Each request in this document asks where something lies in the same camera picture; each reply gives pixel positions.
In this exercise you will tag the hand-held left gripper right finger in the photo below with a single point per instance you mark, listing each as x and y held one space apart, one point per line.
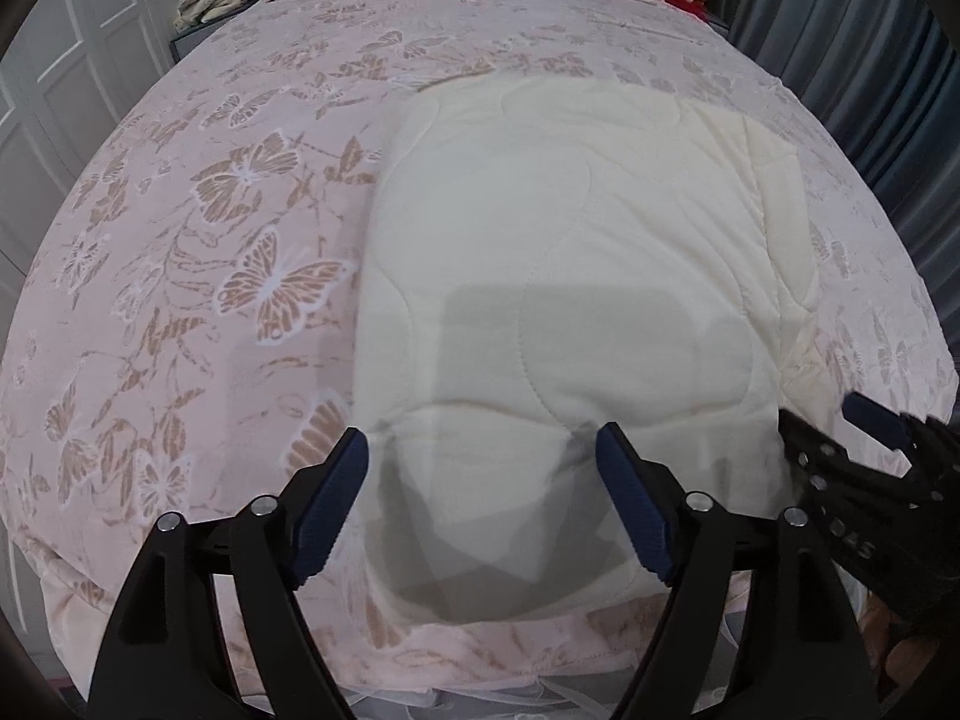
634 510

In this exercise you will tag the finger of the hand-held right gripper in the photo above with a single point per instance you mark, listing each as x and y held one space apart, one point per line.
874 420
814 454

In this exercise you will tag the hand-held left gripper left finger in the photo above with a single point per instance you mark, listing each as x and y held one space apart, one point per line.
334 510

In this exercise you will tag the cream quilted blanket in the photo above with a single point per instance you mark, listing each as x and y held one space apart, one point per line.
562 277

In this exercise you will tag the person's right hand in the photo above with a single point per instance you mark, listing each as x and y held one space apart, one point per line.
915 652

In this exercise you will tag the white sheer bed skirt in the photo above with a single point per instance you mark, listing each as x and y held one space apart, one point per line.
487 701

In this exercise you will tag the pink butterfly bedspread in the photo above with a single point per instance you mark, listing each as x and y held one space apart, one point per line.
187 277

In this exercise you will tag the grey curtain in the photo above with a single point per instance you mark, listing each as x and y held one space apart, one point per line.
862 52

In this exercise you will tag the dark nightstand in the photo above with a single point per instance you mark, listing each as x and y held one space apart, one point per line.
191 41

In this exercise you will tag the white wardrobe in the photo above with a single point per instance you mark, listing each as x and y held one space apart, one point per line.
67 90

